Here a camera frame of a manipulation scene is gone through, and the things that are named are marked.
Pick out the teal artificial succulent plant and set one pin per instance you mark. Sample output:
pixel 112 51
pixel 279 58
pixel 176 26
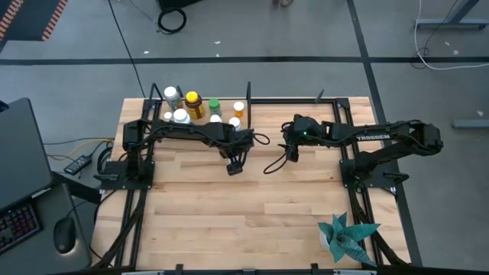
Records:
pixel 344 238

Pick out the small white medicine bottle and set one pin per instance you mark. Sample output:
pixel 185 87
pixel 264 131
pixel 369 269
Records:
pixel 168 114

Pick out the large white medicine bottle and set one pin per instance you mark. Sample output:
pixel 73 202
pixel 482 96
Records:
pixel 180 114

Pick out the black computer mouse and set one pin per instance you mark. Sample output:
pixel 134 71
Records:
pixel 65 235

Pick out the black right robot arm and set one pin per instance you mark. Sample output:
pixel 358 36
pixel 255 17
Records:
pixel 344 131

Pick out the amber bottle yellow cap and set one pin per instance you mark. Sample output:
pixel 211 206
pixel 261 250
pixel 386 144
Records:
pixel 192 97

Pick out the black aluminium table frame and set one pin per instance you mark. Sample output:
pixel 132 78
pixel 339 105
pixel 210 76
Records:
pixel 275 101

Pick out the grey workstation desk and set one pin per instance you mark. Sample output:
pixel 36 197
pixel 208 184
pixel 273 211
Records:
pixel 46 263

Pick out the black backlit keyboard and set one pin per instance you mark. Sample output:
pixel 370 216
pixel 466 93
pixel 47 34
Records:
pixel 17 227

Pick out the wooden shelf black metal frame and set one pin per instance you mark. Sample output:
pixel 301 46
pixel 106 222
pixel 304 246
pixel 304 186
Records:
pixel 227 109

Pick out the black power adapter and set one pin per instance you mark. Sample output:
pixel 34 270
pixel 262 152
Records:
pixel 77 165

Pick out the white-capped bottle orange fruit label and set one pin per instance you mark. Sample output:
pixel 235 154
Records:
pixel 170 92

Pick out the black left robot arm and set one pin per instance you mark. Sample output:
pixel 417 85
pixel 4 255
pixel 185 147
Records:
pixel 183 131

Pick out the orange vial white cap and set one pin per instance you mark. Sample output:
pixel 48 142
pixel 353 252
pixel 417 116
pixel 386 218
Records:
pixel 238 105

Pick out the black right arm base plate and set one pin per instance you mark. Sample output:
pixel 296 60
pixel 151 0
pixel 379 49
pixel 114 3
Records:
pixel 378 185

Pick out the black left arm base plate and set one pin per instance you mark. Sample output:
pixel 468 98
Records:
pixel 114 185

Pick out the black mat orange hazard stripes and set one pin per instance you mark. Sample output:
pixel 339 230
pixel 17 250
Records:
pixel 26 19

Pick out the small white plant pot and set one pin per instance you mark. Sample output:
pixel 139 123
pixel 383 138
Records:
pixel 324 240

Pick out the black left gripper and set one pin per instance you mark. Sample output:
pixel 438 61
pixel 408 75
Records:
pixel 240 139

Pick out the black box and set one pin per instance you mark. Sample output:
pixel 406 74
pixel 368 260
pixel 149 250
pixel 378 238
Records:
pixel 179 3

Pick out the white bottle blue label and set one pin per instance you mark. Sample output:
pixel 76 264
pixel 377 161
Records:
pixel 216 118

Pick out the white bottle yellow striped label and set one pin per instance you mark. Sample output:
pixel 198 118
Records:
pixel 235 121

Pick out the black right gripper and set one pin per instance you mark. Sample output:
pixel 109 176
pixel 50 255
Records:
pixel 305 130

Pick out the grey desk leg base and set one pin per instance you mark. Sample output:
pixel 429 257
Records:
pixel 451 24
pixel 470 123

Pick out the green caffeine bottle green cap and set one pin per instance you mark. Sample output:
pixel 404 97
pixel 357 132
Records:
pixel 214 103

